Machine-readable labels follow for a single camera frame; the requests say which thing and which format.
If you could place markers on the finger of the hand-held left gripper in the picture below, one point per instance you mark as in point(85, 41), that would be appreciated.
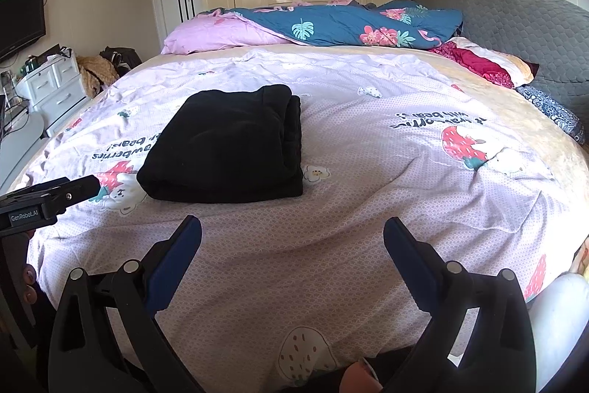
point(76, 189)

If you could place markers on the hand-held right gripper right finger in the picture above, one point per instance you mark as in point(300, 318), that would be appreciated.
point(409, 266)

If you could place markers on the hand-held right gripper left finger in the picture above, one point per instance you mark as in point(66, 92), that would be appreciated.
point(172, 266)

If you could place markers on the black long-sleeved shirt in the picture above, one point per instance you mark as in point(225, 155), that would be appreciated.
point(221, 149)

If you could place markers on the tan clothes pile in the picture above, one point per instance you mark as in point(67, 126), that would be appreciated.
point(94, 75)

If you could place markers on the person's left hand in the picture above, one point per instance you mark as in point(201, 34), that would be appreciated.
point(30, 282)

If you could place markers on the grey chair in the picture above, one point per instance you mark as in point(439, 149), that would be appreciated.
point(18, 149)

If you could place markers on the lilac strawberry print quilt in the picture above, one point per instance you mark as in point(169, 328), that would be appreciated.
point(368, 172)

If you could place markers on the white drawer cabinet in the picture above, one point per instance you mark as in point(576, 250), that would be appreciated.
point(50, 89)

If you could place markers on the dark bag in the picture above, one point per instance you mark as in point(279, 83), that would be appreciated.
point(122, 59)

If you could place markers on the person's pale trouser leg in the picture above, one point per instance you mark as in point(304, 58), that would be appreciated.
point(559, 328)

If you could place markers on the black television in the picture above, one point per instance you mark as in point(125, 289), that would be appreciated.
point(20, 24)

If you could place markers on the pink duvet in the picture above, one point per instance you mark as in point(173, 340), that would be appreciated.
point(216, 34)

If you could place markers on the blue patterned pillow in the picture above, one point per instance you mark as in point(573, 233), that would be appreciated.
point(552, 112)

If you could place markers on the red patterned pillow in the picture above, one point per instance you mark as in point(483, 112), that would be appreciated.
point(478, 64)

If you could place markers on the blue floral duvet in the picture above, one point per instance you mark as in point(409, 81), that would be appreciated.
point(340, 22)

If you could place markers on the grey quilted headboard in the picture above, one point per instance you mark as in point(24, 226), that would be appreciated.
point(515, 24)

